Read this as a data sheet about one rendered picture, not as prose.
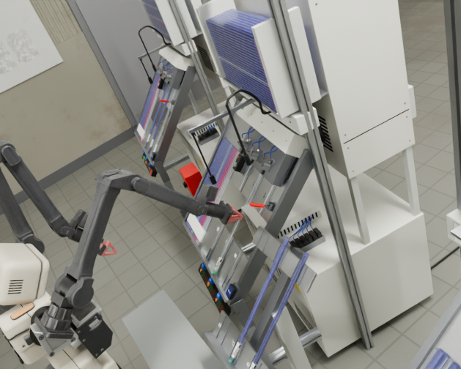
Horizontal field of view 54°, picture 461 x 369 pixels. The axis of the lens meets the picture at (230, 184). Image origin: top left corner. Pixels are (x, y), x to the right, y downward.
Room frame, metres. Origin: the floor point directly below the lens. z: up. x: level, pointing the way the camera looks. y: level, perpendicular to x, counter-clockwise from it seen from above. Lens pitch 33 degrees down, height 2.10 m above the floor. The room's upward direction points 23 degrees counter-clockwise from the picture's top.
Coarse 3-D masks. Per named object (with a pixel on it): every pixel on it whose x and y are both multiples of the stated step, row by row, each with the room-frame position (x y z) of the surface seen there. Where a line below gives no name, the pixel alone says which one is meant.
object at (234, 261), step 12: (216, 228) 1.68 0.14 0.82; (204, 240) 1.72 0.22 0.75; (216, 240) 1.64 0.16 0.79; (204, 252) 1.67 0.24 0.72; (216, 252) 1.59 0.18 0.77; (228, 252) 1.51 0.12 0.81; (240, 252) 1.43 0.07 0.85; (228, 264) 1.46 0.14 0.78; (240, 264) 1.39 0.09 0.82; (228, 276) 1.42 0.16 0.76
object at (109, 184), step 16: (96, 176) 1.27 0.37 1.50; (112, 176) 1.25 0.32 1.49; (128, 176) 1.26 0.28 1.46; (96, 192) 1.24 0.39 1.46; (112, 192) 1.22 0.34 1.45; (96, 208) 1.21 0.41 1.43; (96, 224) 1.18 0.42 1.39; (80, 240) 1.18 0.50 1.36; (96, 240) 1.17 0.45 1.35; (80, 256) 1.15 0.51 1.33; (96, 256) 1.16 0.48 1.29; (64, 272) 1.16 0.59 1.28; (80, 272) 1.12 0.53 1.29; (80, 288) 1.09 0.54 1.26; (80, 304) 1.08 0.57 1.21
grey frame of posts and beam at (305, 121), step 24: (288, 24) 1.35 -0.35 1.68; (288, 48) 1.35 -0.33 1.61; (240, 96) 2.09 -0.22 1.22; (288, 120) 1.41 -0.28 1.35; (312, 120) 1.35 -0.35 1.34; (312, 144) 1.35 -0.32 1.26; (336, 216) 1.36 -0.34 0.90; (336, 240) 1.36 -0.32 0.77; (360, 312) 1.35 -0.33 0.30; (264, 360) 1.27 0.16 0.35
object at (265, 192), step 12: (240, 120) 1.96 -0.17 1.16; (228, 132) 2.02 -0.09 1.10; (240, 132) 1.91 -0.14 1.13; (252, 168) 1.66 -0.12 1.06; (240, 180) 1.70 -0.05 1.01; (252, 180) 1.62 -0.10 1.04; (264, 180) 1.54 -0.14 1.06; (288, 180) 1.41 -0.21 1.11; (240, 192) 1.65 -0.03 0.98; (264, 192) 1.50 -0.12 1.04; (276, 192) 1.43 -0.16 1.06; (264, 216) 1.42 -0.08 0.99
